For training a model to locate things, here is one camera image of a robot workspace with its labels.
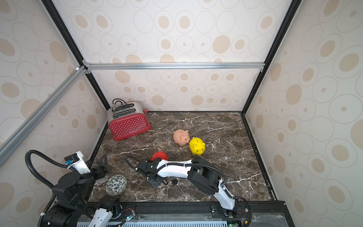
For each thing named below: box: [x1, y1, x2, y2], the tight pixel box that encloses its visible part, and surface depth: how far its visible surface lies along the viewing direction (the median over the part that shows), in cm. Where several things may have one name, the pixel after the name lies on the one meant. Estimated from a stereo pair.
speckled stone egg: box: [105, 174, 128, 196], surface depth 83 cm
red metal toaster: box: [107, 101, 152, 141], surface depth 99 cm
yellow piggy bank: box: [189, 136, 206, 156], surface depth 92 cm
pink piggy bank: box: [172, 129, 191, 146], surface depth 97 cm
